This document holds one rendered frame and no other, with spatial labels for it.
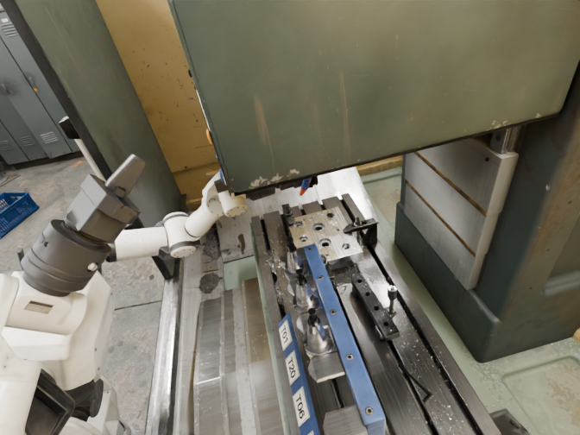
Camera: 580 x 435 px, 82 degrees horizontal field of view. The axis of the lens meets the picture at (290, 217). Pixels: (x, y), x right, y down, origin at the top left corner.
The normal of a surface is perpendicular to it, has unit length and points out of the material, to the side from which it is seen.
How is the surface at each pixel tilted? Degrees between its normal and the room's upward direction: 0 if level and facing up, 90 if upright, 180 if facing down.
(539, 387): 0
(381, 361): 0
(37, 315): 90
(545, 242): 90
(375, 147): 90
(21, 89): 90
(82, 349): 82
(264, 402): 8
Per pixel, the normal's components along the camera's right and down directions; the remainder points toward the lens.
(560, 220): 0.20, 0.59
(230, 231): -0.06, -0.46
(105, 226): 0.66, 0.39
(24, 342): 0.23, -0.80
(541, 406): -0.15, -0.77
